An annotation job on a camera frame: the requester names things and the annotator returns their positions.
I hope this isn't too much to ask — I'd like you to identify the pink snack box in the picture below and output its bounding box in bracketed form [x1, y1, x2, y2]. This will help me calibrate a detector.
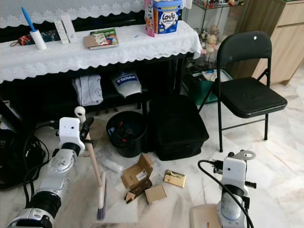
[144, 0, 156, 38]

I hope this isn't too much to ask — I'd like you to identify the grey folded garment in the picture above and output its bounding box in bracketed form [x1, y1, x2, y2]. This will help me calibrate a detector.
[72, 74, 104, 107]

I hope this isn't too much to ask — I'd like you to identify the red patterned pouch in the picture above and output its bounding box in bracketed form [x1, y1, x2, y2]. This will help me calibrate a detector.
[9, 35, 36, 47]

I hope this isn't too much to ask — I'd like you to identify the small gold box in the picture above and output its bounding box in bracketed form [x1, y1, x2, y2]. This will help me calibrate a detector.
[164, 170, 187, 188]

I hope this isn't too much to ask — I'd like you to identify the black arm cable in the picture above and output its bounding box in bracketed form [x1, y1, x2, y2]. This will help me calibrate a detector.
[21, 123, 62, 207]
[198, 159, 255, 228]

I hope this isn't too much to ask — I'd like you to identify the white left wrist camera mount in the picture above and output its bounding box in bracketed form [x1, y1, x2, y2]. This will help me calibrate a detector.
[59, 117, 86, 149]

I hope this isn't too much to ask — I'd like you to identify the green illustrated book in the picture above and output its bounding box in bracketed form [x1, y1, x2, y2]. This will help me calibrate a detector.
[90, 28, 120, 50]

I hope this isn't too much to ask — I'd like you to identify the tall white slim box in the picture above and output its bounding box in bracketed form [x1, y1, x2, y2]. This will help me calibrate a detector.
[61, 15, 77, 43]

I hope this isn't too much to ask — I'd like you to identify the cream plush doll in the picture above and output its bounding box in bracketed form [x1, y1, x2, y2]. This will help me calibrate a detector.
[199, 25, 221, 55]

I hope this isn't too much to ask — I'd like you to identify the small tan cardboard box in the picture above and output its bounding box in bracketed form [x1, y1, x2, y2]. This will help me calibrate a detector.
[144, 185, 167, 205]

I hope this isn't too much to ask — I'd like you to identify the wide white lace cloth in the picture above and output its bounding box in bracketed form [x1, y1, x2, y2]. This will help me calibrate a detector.
[0, 20, 203, 87]

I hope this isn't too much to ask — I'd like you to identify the brown cardboard box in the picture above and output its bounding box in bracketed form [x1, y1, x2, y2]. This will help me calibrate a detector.
[121, 153, 155, 190]

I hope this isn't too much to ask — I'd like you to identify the grey-white lace runner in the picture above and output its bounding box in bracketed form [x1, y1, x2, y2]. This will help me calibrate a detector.
[0, 0, 148, 29]

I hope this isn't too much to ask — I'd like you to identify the short white slim box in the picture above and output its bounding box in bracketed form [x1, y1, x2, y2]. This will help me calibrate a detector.
[54, 19, 67, 45]

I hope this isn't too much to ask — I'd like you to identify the blue-handled white lint roller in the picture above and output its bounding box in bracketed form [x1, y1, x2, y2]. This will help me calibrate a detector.
[21, 7, 47, 51]

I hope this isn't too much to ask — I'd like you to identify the black round trash bin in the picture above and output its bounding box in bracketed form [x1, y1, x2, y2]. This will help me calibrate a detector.
[106, 111, 148, 158]

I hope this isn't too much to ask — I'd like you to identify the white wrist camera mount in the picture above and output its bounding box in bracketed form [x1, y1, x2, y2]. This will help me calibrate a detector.
[223, 157, 247, 190]
[59, 117, 86, 149]

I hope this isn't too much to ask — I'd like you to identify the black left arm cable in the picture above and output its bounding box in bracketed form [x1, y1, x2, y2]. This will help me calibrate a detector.
[21, 123, 62, 207]

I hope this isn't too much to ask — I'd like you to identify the black folding chair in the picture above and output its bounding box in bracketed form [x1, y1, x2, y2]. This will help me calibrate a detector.
[197, 31, 288, 153]

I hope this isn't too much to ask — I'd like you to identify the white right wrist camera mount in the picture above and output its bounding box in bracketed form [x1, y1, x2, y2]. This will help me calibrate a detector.
[223, 157, 247, 190]

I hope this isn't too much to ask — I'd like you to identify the blue Love Letters tin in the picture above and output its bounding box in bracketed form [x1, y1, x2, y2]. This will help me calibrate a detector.
[153, 0, 184, 34]

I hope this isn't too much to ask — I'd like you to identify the green storage bin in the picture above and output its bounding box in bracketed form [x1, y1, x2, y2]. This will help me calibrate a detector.
[183, 70, 233, 106]

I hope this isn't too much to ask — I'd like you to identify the glass display cabinet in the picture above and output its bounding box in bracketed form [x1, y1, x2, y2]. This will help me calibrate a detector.
[183, 0, 250, 79]

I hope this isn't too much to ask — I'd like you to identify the beige broom with purple bristles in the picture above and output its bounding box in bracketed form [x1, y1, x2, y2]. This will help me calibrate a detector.
[74, 106, 108, 220]

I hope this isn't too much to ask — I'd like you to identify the white BitRobot bag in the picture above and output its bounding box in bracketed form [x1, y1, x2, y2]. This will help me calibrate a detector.
[111, 70, 143, 99]

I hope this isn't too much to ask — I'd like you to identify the black soft case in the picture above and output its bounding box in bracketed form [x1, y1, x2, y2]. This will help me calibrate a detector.
[147, 95, 210, 162]

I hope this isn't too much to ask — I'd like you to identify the black floor appliance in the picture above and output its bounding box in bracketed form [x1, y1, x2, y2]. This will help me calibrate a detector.
[0, 128, 46, 190]

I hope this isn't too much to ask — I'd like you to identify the dark brown cardboard sleeve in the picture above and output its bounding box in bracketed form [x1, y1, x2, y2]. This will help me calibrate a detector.
[124, 178, 153, 204]

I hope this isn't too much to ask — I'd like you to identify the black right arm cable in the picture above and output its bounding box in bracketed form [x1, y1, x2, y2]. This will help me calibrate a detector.
[198, 159, 255, 228]

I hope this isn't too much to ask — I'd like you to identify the beige long-handled dustpan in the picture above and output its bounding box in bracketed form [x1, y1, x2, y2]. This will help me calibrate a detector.
[189, 150, 257, 228]

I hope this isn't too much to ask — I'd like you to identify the clear plastic wrapper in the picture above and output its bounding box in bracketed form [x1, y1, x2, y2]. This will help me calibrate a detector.
[101, 157, 124, 173]

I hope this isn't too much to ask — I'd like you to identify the light wood drawer cabinet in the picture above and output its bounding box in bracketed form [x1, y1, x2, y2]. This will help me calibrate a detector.
[237, 0, 304, 86]

